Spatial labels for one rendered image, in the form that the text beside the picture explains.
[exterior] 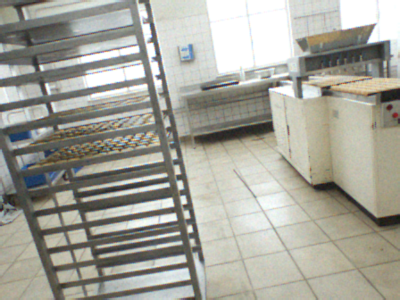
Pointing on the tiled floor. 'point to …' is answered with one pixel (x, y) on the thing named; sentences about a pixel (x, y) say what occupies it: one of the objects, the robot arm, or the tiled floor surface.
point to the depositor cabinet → (304, 135)
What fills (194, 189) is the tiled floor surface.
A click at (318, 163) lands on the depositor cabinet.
